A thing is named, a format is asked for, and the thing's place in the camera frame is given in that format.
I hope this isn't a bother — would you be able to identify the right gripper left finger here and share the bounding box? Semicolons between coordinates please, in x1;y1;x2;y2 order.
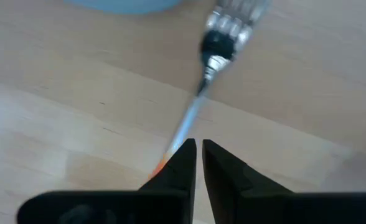
16;138;197;224

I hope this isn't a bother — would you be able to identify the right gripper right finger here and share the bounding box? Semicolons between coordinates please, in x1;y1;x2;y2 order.
202;139;366;224

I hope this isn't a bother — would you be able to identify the metal fork orange handle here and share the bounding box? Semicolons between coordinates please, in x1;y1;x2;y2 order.
148;0;273;180

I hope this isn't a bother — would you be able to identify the grey plastic tray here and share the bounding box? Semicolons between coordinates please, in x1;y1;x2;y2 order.
63;0;184;15

